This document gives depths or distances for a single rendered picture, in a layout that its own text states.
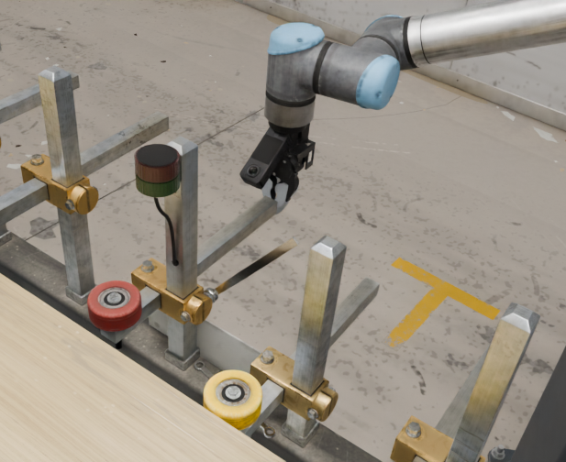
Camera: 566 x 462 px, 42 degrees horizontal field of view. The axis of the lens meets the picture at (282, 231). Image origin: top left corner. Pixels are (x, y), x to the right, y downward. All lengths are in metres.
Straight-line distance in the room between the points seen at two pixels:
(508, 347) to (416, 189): 2.20
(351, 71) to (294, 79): 0.10
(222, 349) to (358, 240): 1.51
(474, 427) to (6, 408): 0.60
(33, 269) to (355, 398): 1.07
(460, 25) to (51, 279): 0.89
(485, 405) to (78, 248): 0.75
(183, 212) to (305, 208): 1.78
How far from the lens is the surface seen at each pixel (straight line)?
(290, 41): 1.23
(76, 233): 1.32
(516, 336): 0.86
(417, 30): 1.31
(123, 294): 1.14
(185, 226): 1.09
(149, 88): 3.57
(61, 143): 1.21
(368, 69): 1.21
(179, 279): 1.15
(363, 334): 2.37
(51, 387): 1.04
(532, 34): 1.26
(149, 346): 1.34
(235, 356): 1.25
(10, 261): 1.54
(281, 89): 1.26
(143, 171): 0.98
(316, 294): 0.97
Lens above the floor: 1.70
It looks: 39 degrees down
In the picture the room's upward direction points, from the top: 6 degrees clockwise
